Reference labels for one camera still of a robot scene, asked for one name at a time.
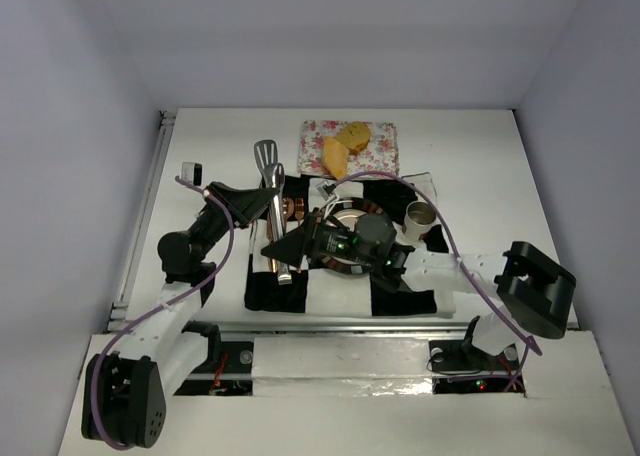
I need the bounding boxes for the stainless steel serving tongs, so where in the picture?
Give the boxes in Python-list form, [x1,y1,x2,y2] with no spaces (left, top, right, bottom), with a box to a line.
[252,139,294,286]

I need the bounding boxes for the long bread piece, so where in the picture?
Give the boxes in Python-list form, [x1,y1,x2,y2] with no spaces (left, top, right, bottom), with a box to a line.
[322,137,349,180]

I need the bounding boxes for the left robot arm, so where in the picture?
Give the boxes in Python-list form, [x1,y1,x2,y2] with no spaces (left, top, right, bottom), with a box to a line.
[80,181,277,451]

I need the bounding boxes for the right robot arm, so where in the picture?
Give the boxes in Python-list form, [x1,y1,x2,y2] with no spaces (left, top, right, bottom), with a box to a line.
[261,211,576,356]

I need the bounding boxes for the round bread piece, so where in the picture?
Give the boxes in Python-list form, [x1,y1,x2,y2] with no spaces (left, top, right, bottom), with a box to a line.
[334,121,372,155]

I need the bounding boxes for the copper knife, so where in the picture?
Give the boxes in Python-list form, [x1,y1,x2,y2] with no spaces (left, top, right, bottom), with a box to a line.
[266,208,277,273]

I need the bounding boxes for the dark rimmed ceramic plate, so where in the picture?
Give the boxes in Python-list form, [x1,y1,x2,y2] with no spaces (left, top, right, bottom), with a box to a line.
[308,198,397,276]

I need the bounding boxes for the copper spoon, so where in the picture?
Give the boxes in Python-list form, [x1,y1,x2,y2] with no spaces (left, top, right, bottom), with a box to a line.
[278,196,296,273]

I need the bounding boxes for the copper fork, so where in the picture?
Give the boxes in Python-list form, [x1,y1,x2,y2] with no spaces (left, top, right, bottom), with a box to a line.
[293,197,306,276]

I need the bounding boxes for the black white checkered cloth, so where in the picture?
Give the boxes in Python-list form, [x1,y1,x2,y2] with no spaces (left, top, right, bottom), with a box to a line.
[244,172,456,319]

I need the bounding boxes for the metal cup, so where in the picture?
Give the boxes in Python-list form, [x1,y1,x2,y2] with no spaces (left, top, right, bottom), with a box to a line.
[402,201,437,241]

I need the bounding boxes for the floral rectangular tray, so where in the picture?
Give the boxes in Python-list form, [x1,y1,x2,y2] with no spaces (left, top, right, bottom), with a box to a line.
[297,120,399,177]

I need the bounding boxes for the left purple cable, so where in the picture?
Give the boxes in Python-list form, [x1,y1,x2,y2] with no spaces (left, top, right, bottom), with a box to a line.
[89,174,236,451]

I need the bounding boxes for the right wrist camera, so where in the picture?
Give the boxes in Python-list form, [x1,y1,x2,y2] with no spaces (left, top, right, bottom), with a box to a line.
[316,180,342,218]

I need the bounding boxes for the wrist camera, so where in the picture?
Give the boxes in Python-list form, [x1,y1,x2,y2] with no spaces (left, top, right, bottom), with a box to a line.
[316,180,342,218]
[180,162,203,186]

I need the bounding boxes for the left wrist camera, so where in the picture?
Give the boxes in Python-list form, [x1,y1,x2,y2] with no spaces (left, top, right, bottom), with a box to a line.
[180,162,203,186]

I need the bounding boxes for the aluminium front rail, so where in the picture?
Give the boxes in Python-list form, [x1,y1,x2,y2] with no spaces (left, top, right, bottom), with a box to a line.
[167,320,529,382]

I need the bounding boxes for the aluminium rail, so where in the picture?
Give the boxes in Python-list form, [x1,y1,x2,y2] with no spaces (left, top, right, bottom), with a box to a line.
[103,111,177,334]
[167,320,529,382]

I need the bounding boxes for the aluminium left rail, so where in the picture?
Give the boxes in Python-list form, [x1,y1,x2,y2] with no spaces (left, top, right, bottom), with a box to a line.
[103,111,177,334]

